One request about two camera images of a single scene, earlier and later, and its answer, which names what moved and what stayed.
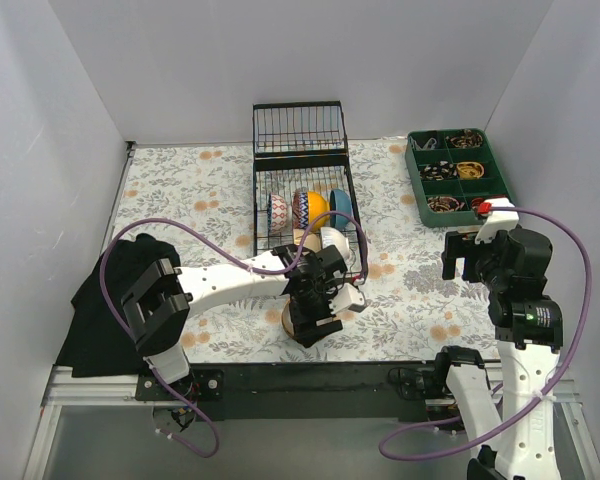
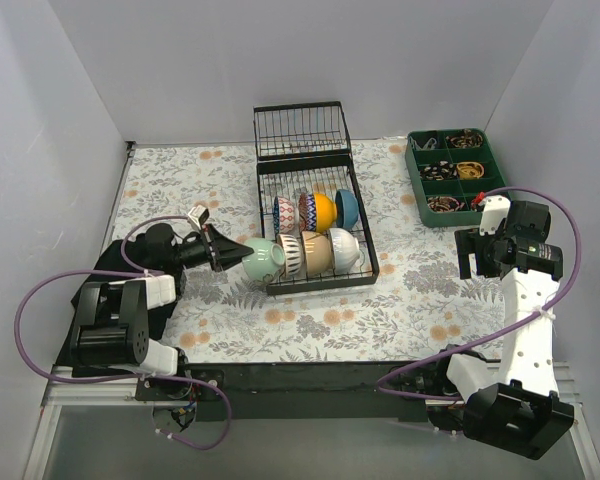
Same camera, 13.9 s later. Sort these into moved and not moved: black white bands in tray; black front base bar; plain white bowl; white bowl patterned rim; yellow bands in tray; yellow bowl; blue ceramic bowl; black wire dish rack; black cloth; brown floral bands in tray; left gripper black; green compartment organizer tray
Moved: black wire dish rack; plain white bowl; left gripper black; white bowl patterned rim; yellow bowl; blue ceramic bowl
Not moved: black cloth; brown floral bands in tray; green compartment organizer tray; yellow bands in tray; black white bands in tray; black front base bar
